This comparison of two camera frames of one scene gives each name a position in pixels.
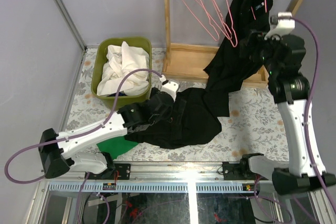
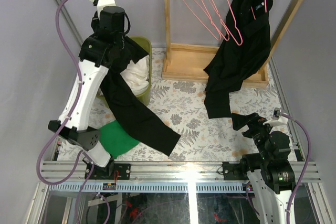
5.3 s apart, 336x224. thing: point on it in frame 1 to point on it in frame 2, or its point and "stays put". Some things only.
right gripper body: [263, 50] to [259, 131]
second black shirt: [247, 22] stays put
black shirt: [191, 121] to [124, 50]
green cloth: [116, 147] stays put
